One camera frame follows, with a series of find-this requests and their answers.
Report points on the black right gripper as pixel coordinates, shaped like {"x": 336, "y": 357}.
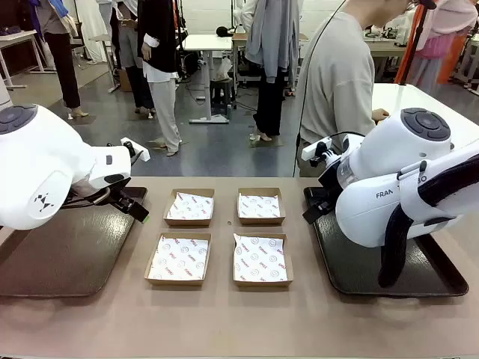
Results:
{"x": 331, "y": 185}

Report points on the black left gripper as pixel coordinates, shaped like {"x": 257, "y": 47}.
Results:
{"x": 123, "y": 194}

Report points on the cardboard box with printed paper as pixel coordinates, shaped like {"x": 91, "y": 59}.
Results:
{"x": 189, "y": 206}
{"x": 260, "y": 205}
{"x": 179, "y": 259}
{"x": 262, "y": 260}

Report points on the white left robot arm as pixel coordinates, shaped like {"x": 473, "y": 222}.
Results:
{"x": 37, "y": 157}

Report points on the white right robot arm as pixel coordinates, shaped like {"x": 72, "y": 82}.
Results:
{"x": 374, "y": 164}

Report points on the brown plastic tray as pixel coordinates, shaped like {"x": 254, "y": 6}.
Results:
{"x": 75, "y": 254}

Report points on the person's right hand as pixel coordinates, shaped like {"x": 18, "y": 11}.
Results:
{"x": 379, "y": 114}

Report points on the cardboard carton on floor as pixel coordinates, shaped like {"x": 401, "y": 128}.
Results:
{"x": 125, "y": 80}

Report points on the person in beige sweater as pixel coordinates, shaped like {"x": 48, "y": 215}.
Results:
{"x": 337, "y": 75}

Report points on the black stool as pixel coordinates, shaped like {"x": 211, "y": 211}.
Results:
{"x": 222, "y": 93}

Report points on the white side table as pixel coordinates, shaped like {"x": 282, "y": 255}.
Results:
{"x": 430, "y": 101}

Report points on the white plastic bag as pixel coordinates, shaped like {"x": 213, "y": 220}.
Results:
{"x": 222, "y": 69}

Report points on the mannequin with black jacket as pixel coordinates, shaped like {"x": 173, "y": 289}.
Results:
{"x": 161, "y": 45}

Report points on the mannequin with grey cardigan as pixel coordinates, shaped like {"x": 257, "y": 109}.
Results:
{"x": 271, "y": 45}

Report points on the small wooden background desk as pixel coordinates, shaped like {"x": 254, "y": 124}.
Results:
{"x": 105, "y": 39}

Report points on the mannequin with blue top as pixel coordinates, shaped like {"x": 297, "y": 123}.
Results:
{"x": 63, "y": 48}

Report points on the white cylindrical air purifier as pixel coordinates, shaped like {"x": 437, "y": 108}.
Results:
{"x": 3, "y": 91}

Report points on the white background desk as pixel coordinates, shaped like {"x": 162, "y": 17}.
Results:
{"x": 207, "y": 43}

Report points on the grey background workbench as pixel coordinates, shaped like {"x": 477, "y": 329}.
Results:
{"x": 385, "y": 43}

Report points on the black headphones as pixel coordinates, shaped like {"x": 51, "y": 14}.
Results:
{"x": 224, "y": 31}

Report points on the black stand pole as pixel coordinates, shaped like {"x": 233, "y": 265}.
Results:
{"x": 415, "y": 37}

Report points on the pink and orange garment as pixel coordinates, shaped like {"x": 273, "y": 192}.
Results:
{"x": 445, "y": 33}

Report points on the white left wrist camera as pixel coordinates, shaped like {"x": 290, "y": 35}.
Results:
{"x": 141, "y": 154}

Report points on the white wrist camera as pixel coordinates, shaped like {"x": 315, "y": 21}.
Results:
{"x": 316, "y": 148}
{"x": 141, "y": 154}

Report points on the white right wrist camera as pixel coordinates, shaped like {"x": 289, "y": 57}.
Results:
{"x": 316, "y": 148}

